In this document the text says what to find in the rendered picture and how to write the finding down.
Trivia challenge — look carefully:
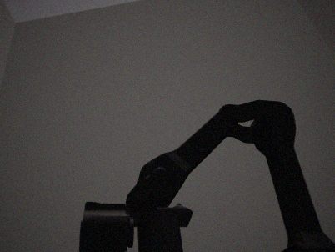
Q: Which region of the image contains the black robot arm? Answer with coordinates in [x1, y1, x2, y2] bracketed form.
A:
[79, 100, 335, 252]

